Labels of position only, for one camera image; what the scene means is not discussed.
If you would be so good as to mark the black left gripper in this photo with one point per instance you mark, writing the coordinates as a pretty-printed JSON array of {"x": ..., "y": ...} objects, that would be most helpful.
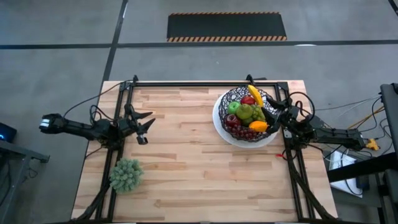
[{"x": 130, "y": 124}]

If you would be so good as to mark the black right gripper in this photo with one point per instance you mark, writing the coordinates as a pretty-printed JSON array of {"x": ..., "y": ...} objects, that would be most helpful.
[{"x": 287, "y": 119}]

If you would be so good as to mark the green grape bunch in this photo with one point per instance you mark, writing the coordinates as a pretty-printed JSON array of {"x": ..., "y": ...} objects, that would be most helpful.
[{"x": 258, "y": 112}]

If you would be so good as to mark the orange fruit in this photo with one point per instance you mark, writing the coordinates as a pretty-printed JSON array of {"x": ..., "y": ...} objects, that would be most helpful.
[{"x": 258, "y": 126}]

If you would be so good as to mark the yellow banana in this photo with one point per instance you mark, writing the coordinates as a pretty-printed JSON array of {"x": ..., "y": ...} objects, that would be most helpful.
[{"x": 255, "y": 95}]

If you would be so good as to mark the green pear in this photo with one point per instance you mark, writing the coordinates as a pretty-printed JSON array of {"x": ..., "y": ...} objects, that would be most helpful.
[{"x": 244, "y": 111}]

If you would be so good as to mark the red grape bunch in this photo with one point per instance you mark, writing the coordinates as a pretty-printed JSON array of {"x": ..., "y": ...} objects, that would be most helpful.
[{"x": 244, "y": 133}]

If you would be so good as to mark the green apple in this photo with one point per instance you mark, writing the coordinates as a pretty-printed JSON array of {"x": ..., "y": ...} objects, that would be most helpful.
[{"x": 233, "y": 108}]

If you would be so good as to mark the dark red apple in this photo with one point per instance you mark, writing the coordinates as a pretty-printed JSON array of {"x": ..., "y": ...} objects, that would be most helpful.
[{"x": 231, "y": 120}]

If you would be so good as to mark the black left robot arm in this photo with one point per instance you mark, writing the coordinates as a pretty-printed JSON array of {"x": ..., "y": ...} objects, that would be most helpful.
[{"x": 81, "y": 129}]

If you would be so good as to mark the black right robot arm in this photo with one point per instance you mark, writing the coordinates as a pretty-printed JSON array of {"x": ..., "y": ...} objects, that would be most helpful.
[{"x": 335, "y": 135}]

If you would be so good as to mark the small red tag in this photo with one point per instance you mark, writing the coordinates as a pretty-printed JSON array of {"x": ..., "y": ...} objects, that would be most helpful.
[{"x": 280, "y": 156}]

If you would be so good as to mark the green artificial plant ball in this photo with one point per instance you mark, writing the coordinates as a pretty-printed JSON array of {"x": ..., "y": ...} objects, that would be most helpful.
[{"x": 126, "y": 175}]

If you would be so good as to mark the white paper sheet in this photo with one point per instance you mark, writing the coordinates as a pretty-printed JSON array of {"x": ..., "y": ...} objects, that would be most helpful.
[{"x": 342, "y": 165}]

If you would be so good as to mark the black hazard-striped floor mat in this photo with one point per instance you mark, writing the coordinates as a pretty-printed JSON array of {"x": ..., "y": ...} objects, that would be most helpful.
[{"x": 227, "y": 26}]

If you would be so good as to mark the black side table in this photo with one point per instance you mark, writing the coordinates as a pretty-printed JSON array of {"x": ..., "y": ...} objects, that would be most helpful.
[{"x": 390, "y": 102}]

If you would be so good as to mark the dark grey side table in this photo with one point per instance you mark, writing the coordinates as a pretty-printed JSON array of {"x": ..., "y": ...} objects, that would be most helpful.
[{"x": 18, "y": 152}]

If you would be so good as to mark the black device with blue light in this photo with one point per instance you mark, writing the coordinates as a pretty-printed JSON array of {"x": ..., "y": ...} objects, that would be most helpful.
[{"x": 7, "y": 132}]

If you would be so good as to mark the black aluminium table frame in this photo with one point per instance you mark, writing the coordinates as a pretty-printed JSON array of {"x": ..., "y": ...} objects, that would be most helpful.
[{"x": 202, "y": 84}]

